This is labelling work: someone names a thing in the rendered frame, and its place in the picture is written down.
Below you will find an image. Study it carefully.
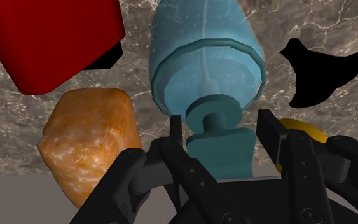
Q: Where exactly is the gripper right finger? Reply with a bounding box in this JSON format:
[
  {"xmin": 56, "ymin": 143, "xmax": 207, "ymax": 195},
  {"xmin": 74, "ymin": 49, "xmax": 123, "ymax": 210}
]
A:
[{"xmin": 256, "ymin": 109, "xmax": 358, "ymax": 224}]

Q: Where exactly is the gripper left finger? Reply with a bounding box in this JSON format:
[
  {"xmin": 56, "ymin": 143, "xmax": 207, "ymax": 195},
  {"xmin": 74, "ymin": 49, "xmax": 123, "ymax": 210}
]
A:
[{"xmin": 69, "ymin": 115, "xmax": 251, "ymax": 224}]

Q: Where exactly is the yellow round object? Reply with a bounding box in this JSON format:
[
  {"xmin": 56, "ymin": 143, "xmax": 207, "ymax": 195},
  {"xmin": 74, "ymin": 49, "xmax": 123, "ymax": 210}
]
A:
[{"xmin": 274, "ymin": 118, "xmax": 329, "ymax": 174}]

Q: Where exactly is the orange marbled block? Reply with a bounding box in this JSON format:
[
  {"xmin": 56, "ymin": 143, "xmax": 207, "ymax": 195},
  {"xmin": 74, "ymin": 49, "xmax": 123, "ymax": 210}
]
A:
[{"xmin": 37, "ymin": 87, "xmax": 144, "ymax": 209}]

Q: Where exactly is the black curved object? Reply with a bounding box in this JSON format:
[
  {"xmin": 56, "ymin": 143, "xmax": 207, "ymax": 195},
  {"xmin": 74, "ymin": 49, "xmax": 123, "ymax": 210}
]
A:
[{"xmin": 279, "ymin": 38, "xmax": 358, "ymax": 109}]

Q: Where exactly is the blue spray bottle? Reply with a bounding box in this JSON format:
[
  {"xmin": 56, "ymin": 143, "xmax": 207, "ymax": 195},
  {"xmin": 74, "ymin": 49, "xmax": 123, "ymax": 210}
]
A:
[{"xmin": 149, "ymin": 0, "xmax": 267, "ymax": 180}]

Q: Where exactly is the red block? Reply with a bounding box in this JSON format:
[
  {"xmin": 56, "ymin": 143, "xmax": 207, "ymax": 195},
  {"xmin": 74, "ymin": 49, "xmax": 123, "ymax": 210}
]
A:
[{"xmin": 0, "ymin": 0, "xmax": 127, "ymax": 96}]

